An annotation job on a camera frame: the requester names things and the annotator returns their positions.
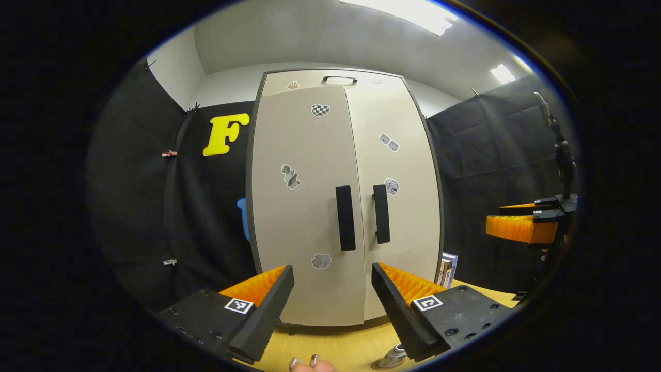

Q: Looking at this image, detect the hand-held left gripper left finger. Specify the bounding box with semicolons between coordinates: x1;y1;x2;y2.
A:
158;265;295;365

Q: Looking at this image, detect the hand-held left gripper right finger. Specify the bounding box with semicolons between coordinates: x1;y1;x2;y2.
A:
371;262;513;362

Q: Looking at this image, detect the white plastic bottle green label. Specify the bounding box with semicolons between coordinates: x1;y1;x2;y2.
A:
377;342;410;369

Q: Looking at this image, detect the white cabinet door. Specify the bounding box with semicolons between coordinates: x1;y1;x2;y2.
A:
249;85;367;328
344;85;443;322

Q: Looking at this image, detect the white and grey cabinet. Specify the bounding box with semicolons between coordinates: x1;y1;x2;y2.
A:
245;67;446;332

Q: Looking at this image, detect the white cabinet drawer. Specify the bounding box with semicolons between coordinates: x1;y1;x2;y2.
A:
261;69;409;99

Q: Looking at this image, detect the black backdrop cloth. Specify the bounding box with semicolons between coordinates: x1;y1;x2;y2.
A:
84;57;259;314
424;72;577;296

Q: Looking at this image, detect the small ceiling light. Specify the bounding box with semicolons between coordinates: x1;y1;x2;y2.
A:
489;63;517;85

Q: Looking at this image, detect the long ceiling light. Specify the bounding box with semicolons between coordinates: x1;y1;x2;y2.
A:
338;0;460;37

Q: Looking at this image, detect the black door handle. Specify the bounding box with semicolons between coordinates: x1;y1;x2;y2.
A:
372;184;391;245
335;185;357;252

